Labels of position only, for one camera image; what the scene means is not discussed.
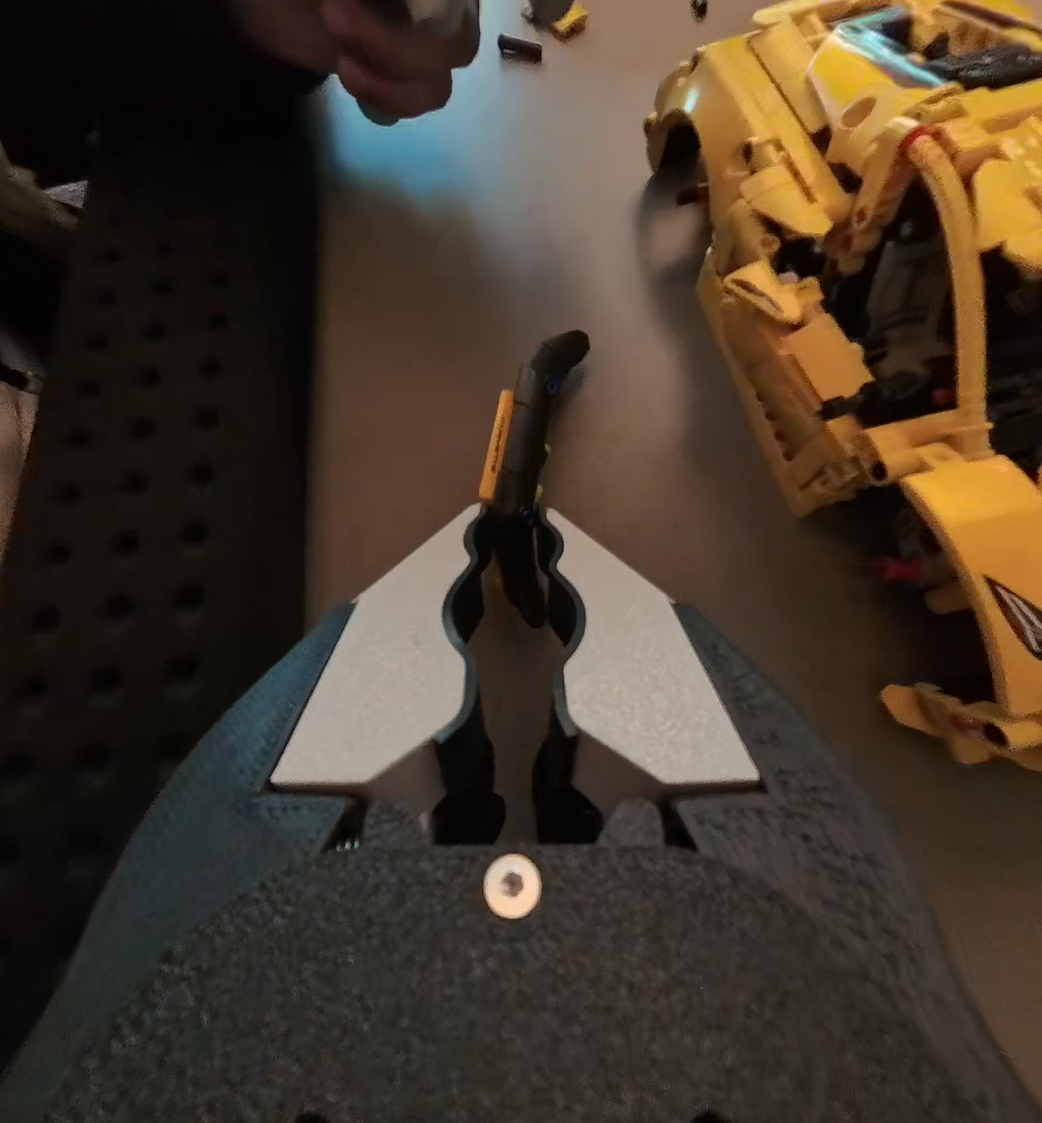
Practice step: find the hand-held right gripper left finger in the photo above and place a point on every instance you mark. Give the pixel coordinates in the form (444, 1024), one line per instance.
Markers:
(372, 693)

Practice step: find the yellow toy brick car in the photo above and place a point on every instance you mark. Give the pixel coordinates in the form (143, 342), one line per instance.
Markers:
(766, 114)

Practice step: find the person's left hand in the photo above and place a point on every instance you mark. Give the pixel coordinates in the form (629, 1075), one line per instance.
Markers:
(398, 61)

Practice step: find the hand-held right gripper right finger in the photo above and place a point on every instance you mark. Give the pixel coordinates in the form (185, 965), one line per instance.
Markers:
(652, 693)

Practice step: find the person's left forearm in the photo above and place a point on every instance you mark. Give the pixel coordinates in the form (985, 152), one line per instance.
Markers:
(267, 35)

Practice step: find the grey desk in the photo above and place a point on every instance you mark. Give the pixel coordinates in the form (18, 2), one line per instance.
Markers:
(574, 219)

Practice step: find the pile of black yellow bricks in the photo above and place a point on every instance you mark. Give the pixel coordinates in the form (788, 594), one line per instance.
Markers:
(521, 48)

